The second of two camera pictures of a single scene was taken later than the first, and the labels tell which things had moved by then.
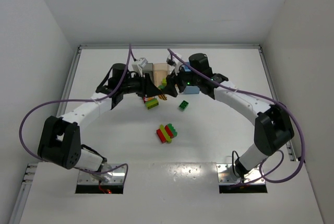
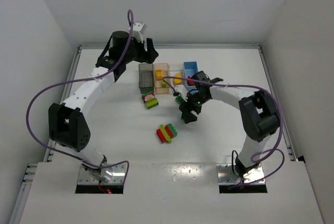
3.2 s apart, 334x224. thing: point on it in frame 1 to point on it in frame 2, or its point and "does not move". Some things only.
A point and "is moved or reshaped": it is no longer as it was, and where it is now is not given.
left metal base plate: [116, 176] does not move
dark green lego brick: [183, 105] is moved or reshaped
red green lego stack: [166, 133] does not move
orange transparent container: [160, 71] does not move
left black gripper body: [145, 86] to [142, 54]
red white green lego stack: [151, 102] does not move
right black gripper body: [176, 83] to [191, 107]
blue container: [190, 90] does not move
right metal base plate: [225, 175] does not move
